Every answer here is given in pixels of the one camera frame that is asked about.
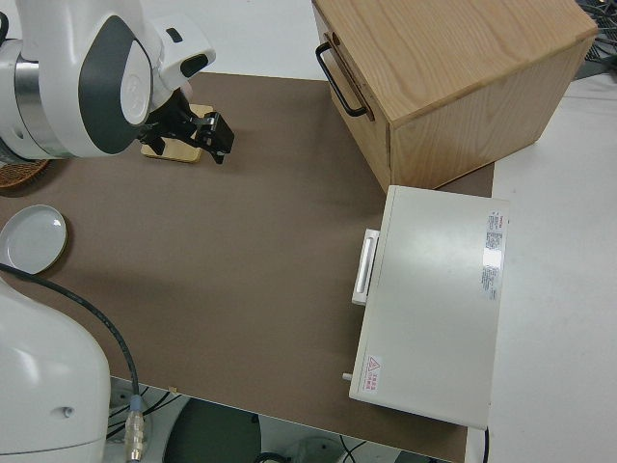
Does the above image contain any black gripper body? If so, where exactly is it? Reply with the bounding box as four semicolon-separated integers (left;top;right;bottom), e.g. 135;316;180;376
147;90;200;146

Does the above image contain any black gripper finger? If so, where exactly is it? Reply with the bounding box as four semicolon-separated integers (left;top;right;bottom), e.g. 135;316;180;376
140;127;170;156
193;111;236;165

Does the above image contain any gray round plate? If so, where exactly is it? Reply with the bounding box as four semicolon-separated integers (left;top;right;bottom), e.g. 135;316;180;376
0;204;69;276

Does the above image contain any wooden mug rack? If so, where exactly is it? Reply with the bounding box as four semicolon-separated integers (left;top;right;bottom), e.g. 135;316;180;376
140;102;216;166

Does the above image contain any brown table mat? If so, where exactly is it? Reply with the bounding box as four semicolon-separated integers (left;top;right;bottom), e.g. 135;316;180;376
0;71;496;463

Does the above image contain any brown wicker basket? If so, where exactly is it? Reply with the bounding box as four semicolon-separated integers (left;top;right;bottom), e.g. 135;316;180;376
0;157;52;189

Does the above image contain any light wooden drawer cabinet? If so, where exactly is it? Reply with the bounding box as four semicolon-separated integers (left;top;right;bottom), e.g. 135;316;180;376
311;0;599;190

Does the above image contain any white toaster oven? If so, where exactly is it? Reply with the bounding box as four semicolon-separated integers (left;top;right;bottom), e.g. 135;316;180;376
347;184;511;431

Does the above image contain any black round floor base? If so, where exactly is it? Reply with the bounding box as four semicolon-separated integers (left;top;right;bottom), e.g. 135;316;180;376
162;397;264;463

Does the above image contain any black cabinet drawer handle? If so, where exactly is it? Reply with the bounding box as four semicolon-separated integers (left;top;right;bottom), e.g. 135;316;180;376
315;41;368;119

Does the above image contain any white oven door handle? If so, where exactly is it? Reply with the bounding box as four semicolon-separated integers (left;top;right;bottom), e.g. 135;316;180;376
350;229;383;306

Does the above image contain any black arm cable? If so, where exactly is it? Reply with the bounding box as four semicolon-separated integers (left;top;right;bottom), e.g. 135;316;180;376
0;262;148;462

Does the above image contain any dark cable bundle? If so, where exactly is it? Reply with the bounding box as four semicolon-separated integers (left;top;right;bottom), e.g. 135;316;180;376
576;0;617;64

